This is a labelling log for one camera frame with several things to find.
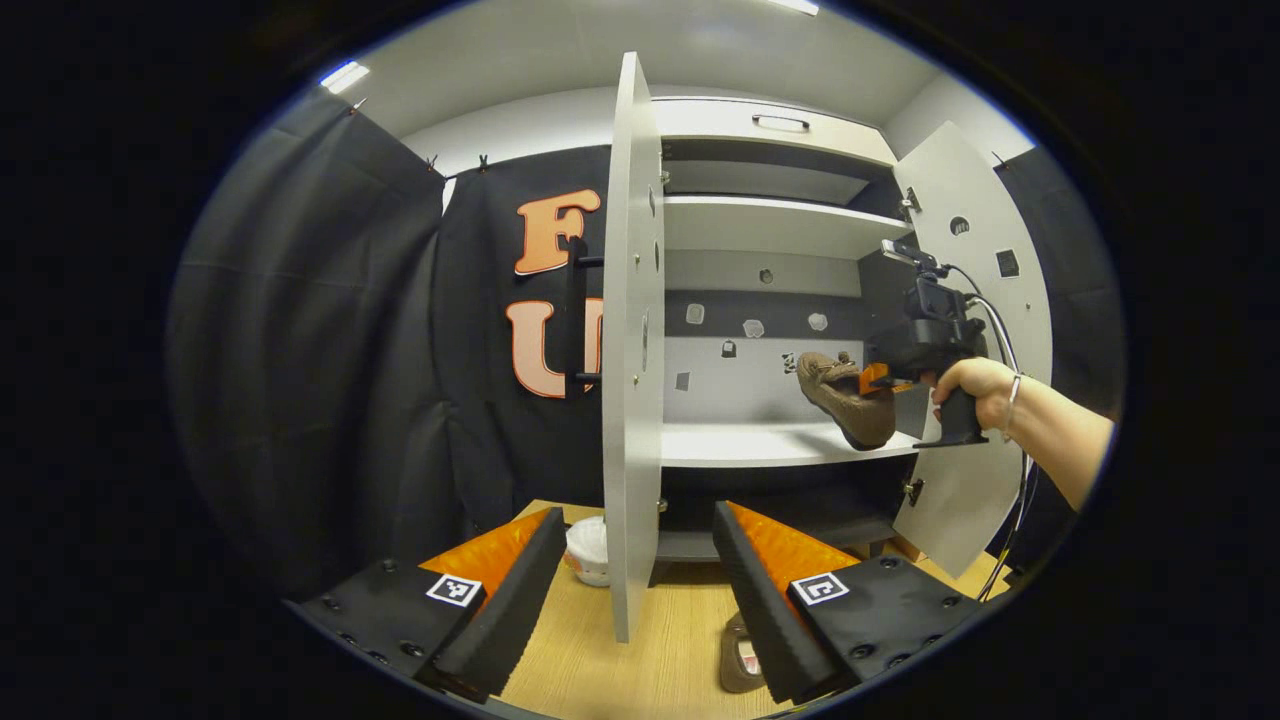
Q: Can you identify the white cabinet door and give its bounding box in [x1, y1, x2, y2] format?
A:
[890, 120, 1053, 579]
[600, 52, 668, 644]

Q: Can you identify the black backdrop cloth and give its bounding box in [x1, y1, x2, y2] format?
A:
[985, 145, 1126, 581]
[165, 85, 613, 601]

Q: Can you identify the white shoe cabinet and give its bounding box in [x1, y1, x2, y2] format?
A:
[600, 52, 1053, 644]

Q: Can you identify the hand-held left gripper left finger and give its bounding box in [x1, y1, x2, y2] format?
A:
[285, 507, 568, 704]

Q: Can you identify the brown fuzzy shoe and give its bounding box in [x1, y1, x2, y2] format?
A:
[797, 351, 898, 451]
[718, 612, 767, 694]

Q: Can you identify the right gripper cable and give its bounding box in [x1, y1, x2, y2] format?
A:
[950, 265, 1039, 601]

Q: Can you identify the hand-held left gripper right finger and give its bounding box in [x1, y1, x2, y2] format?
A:
[713, 502, 1001, 706]

